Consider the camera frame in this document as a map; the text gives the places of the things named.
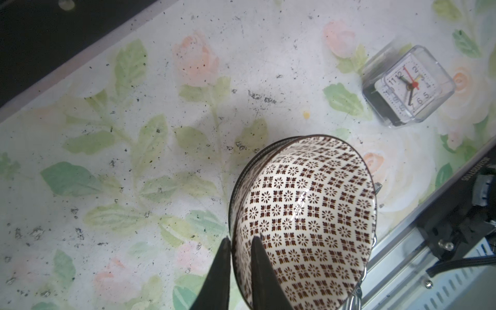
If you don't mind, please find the black wire dish rack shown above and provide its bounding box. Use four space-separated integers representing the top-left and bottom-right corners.
1 1 160 107

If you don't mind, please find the black white dotted bowl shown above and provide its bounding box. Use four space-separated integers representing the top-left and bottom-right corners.
229 135 377 309

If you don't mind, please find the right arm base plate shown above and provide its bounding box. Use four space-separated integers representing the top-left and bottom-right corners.
417 148 495 278

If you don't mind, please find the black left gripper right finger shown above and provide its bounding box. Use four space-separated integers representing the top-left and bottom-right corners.
251 236 293 310

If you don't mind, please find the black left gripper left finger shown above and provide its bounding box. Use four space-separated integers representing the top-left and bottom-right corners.
190 238 231 310

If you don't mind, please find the small clear square clock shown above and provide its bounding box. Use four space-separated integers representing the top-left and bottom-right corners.
362 45 456 128

